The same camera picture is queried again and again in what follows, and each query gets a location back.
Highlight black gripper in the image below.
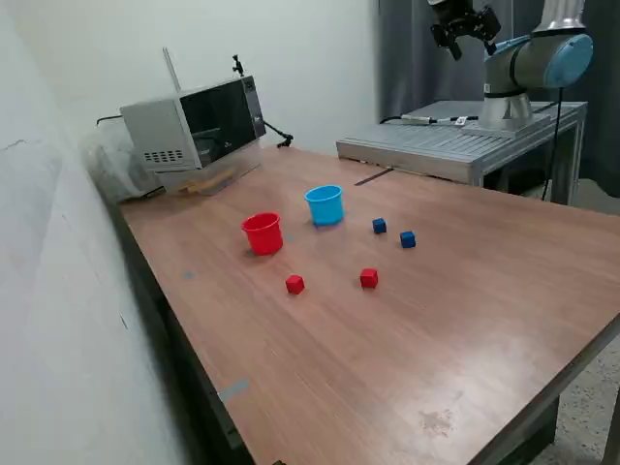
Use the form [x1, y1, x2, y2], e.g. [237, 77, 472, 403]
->
[427, 0, 503, 61]

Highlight dark grey curtain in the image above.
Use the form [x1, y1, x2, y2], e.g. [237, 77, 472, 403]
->
[376, 0, 620, 200]

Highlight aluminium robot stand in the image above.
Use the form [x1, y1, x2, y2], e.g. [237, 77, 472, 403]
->
[335, 100, 589, 207]

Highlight black tape strip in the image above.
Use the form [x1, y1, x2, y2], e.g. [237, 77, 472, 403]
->
[354, 167, 394, 187]

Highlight blue plastic cup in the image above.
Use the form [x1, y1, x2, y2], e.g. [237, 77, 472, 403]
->
[303, 184, 346, 227]

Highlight red plastic cup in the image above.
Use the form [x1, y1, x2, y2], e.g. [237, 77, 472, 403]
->
[240, 211, 285, 257]

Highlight white thin rod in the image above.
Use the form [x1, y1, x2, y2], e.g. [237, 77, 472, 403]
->
[162, 46, 183, 93]

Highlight light wooden pieces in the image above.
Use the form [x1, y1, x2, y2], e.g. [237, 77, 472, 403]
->
[176, 169, 238, 195]

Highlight silver microwave oven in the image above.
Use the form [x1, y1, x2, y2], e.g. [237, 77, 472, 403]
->
[119, 75, 267, 173]

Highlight crumpled clear plastic bag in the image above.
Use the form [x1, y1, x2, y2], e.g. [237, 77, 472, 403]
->
[79, 118, 166, 204]

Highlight grey tape piece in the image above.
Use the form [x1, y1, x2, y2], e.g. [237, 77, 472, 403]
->
[217, 378, 251, 403]

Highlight cable with white connector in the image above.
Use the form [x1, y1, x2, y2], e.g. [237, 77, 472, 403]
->
[380, 113, 481, 126]

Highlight aluminium base plate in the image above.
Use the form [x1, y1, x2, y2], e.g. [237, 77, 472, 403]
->
[462, 111, 552, 140]

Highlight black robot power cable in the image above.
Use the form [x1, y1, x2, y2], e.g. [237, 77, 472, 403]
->
[541, 85, 566, 202]

